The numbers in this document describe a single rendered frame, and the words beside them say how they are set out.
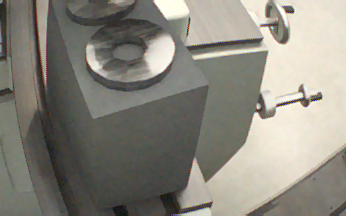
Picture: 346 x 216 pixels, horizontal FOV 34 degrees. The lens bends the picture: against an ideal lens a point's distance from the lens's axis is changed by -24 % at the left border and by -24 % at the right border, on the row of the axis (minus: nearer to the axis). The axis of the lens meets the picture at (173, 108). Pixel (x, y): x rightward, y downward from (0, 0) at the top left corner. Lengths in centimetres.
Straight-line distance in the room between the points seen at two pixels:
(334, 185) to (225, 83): 36
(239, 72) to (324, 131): 88
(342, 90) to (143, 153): 166
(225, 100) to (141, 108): 73
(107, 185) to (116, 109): 13
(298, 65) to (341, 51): 30
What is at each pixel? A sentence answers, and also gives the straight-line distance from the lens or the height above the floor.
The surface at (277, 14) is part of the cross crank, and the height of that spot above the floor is 66.
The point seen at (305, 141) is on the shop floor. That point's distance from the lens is 209.
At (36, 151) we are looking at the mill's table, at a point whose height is 93.
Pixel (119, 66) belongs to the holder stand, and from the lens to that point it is 66.
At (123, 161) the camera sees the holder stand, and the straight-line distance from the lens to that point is 71.
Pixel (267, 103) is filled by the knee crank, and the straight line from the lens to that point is 144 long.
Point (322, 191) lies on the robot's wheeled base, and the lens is 127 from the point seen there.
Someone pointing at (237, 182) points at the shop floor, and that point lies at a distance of 195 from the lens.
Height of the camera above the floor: 162
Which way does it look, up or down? 51 degrees down
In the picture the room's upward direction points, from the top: 8 degrees clockwise
